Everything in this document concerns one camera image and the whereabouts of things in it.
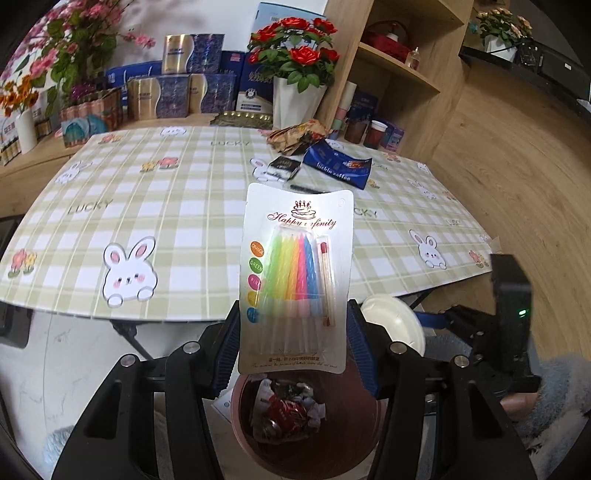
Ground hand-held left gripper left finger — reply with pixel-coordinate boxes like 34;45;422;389
65;305;243;480

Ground wooden shelf unit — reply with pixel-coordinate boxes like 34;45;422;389
318;0;478;160

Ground red roses in white wrap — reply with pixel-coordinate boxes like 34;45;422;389
247;16;340;130

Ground brown crumpled wrapper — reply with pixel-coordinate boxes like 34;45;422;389
267;119;329;157

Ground person's right hand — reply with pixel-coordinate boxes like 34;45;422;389
501;393;539;420

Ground green checked tablecloth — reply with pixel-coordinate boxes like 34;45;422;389
0;124;492;324

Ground person's right forearm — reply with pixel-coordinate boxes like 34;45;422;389
512;353;591;462

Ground wooden fence planter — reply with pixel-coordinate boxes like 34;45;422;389
59;89;123;148

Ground blue printed carton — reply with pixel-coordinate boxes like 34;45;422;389
348;95;379;127

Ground potted peach flower plant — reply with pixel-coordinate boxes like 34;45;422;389
475;7;534;61

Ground gold chocolate tray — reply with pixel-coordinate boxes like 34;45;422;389
210;110;274;130

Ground red cup with white lid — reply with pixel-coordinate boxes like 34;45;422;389
365;120;389;149

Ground teal printed packet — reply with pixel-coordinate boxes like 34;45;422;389
62;117;112;147

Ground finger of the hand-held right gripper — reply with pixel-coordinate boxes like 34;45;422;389
413;305;498;345

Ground birthday candle pack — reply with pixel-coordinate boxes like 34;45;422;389
236;182;355;376

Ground brown plastic bin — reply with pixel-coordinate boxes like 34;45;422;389
229;367;393;472

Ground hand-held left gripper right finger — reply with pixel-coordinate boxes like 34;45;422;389
346;299;532;480

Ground black counter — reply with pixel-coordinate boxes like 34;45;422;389
459;39;591;121

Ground white vase with orange flowers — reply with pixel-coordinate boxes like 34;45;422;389
0;78;42;155

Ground white plastic lid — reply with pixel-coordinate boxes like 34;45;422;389
360;295;426;356

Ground white paper wrapper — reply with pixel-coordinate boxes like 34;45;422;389
253;378;329;430

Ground small black box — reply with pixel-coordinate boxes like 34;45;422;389
268;156;301;180

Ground red basket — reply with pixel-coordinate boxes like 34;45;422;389
361;21;413;58

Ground black folding table leg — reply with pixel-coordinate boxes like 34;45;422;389
108;318;155;361

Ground stack of blue gift boxes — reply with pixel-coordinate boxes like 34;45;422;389
105;32;278;121

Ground pink artificial flower plant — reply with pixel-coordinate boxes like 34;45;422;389
0;0;155;109

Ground brown cup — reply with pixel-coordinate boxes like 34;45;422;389
345;117;368;144

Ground crushed red drink can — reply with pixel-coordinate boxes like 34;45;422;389
265;394;308;428

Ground pale blue carton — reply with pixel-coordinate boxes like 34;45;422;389
254;2;326;28

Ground stack of paper cups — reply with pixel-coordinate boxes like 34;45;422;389
333;80;358;139

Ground small blue box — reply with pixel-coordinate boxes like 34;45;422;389
381;122;406;152

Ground dark blue coffee bag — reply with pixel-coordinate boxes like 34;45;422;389
302;140;372;190

